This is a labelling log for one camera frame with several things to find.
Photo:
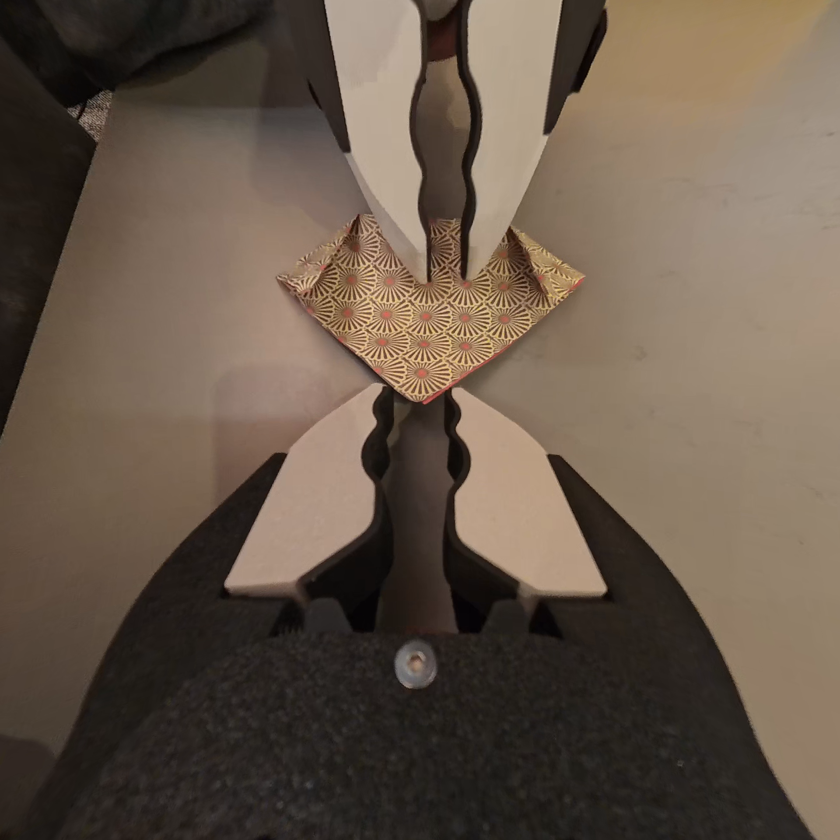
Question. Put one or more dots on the gold patterned origami paper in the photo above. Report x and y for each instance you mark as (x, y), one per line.
(426, 328)

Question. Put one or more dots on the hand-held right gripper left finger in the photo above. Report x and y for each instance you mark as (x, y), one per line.
(315, 518)

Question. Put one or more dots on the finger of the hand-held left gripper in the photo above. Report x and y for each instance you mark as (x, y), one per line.
(377, 118)
(512, 118)

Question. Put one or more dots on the speckled grey fabric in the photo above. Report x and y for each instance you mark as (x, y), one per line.
(92, 111)

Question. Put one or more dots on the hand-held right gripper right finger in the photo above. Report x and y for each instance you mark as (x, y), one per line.
(525, 518)

